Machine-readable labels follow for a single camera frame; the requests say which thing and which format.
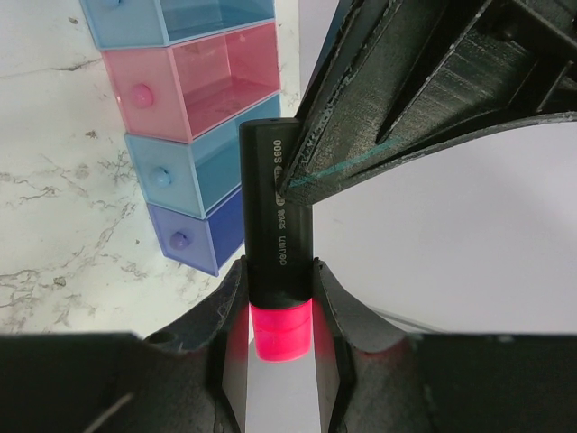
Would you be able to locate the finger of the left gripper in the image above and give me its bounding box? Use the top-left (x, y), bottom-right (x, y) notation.
top-left (278, 1), bottom-right (576, 205)

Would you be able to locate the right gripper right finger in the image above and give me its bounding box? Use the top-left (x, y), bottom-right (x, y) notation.
top-left (312, 261), bottom-right (576, 432)

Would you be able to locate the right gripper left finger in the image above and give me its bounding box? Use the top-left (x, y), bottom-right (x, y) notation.
top-left (1, 259), bottom-right (247, 432)

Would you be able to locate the purple drawer bin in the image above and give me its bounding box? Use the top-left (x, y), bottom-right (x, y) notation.
top-left (148, 189), bottom-right (244, 276)

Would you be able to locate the pink cap black highlighter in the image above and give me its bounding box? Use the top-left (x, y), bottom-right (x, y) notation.
top-left (239, 118), bottom-right (313, 363)

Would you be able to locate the pink drawer bin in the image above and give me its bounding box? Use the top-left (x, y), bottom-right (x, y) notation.
top-left (102, 21), bottom-right (280, 143)

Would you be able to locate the light blue drawer bin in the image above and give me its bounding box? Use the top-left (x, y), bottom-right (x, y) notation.
top-left (80, 0), bottom-right (275, 51)

